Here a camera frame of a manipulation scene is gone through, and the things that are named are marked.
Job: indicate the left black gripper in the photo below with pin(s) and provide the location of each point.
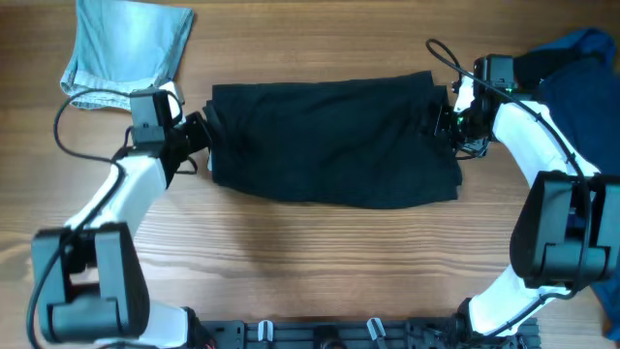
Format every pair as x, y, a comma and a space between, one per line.
202, 138

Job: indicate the black garment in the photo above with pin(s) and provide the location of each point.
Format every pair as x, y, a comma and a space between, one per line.
367, 143

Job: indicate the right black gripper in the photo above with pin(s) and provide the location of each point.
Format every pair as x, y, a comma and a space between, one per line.
476, 146

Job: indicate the folded light blue jeans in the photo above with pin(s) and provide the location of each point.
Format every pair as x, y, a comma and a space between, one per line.
123, 46

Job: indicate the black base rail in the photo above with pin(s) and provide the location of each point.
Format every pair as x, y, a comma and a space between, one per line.
413, 333

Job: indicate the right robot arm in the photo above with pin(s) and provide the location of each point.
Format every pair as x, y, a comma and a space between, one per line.
567, 234

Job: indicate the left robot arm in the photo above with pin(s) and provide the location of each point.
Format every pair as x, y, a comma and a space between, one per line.
88, 283

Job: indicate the dark blue garment pile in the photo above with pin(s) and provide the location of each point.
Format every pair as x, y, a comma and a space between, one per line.
574, 77

